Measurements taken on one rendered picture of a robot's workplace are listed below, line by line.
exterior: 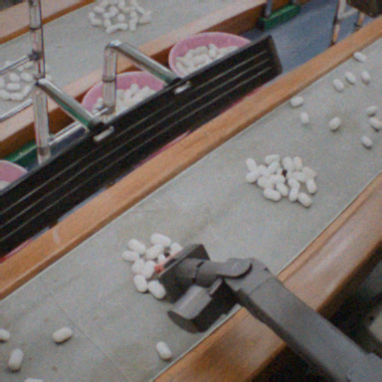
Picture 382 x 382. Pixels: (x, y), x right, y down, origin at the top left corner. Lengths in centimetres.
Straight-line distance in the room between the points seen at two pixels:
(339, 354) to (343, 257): 52
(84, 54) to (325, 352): 113
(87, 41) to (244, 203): 67
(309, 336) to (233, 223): 53
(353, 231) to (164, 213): 38
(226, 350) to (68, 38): 100
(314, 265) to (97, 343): 43
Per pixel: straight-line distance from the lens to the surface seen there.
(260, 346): 107
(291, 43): 187
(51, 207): 82
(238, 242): 121
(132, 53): 98
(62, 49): 166
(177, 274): 104
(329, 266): 119
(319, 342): 75
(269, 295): 86
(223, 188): 129
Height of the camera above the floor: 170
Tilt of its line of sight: 49 degrees down
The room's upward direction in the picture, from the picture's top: 7 degrees clockwise
